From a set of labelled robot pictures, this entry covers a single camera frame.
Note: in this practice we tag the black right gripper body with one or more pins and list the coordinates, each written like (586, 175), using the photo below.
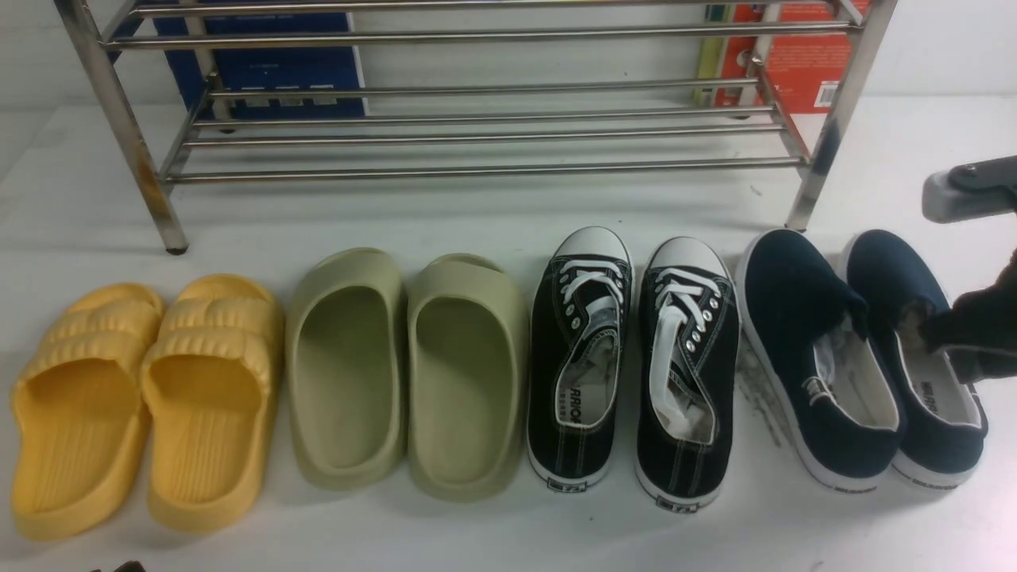
(978, 333)

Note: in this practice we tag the left black lace-up sneaker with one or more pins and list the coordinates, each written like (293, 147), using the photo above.
(581, 314)

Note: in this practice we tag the olive green slipper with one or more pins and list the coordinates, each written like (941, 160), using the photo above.
(345, 350)
(469, 327)

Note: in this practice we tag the stainless steel shoe rack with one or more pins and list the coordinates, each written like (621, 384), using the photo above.
(99, 51)

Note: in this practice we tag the red box behind rack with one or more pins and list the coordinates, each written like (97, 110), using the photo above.
(805, 69)

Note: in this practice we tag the right olive green slipper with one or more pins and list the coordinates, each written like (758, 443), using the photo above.
(469, 327)

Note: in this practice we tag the right black lace-up sneaker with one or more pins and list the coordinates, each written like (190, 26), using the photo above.
(690, 326)

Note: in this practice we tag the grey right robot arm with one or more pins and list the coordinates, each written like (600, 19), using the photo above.
(972, 190)

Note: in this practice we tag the right yellow slipper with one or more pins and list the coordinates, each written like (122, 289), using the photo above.
(211, 382)

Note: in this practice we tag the blue box behind rack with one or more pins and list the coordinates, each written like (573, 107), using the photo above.
(288, 69)

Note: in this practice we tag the left olive green slipper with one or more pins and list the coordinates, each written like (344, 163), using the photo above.
(345, 350)

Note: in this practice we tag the left yellow slipper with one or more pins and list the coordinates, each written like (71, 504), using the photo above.
(78, 405)

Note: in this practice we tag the black lace-up sneaker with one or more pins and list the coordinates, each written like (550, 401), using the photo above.
(581, 314)
(690, 326)

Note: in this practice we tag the navy slip-on shoe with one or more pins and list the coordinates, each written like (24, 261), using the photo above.
(809, 330)
(944, 424)

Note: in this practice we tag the yellow slipper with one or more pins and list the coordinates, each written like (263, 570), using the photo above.
(211, 382)
(78, 405)

